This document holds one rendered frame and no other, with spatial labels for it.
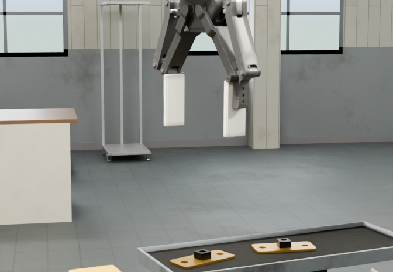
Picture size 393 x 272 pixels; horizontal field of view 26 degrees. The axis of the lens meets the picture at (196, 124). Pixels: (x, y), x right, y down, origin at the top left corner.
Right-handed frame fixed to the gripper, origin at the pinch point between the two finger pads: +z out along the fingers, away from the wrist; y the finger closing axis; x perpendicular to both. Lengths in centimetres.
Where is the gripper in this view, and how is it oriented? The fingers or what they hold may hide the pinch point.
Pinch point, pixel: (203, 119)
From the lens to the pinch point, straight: 108.8
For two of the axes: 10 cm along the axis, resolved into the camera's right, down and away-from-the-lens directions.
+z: -0.1, 9.9, 1.3
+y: 6.1, 1.0, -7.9
